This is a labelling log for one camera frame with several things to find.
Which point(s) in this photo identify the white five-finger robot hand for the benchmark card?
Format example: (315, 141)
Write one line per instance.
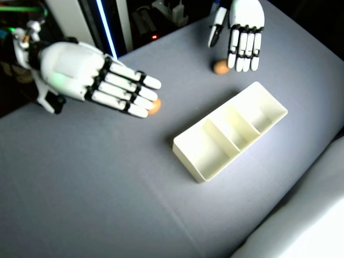
(70, 64)
(246, 13)

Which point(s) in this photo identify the brown egg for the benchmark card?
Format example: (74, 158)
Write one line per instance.
(220, 67)
(156, 108)

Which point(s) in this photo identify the cream three-compartment tray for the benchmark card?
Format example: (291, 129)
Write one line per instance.
(215, 145)

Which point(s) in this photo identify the white robot body column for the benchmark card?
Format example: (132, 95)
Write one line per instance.
(67, 16)

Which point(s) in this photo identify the blue light strip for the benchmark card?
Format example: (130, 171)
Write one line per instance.
(106, 27)

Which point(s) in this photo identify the white power adapter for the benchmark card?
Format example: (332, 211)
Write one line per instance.
(178, 12)

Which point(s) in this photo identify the green light bar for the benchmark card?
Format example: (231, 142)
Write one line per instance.
(16, 8)

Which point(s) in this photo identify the black device with red light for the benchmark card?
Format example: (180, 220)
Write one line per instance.
(145, 22)

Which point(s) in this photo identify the grey table cloth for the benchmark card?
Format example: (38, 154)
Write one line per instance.
(107, 174)

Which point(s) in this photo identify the white backdrop panel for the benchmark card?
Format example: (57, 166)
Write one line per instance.
(309, 215)

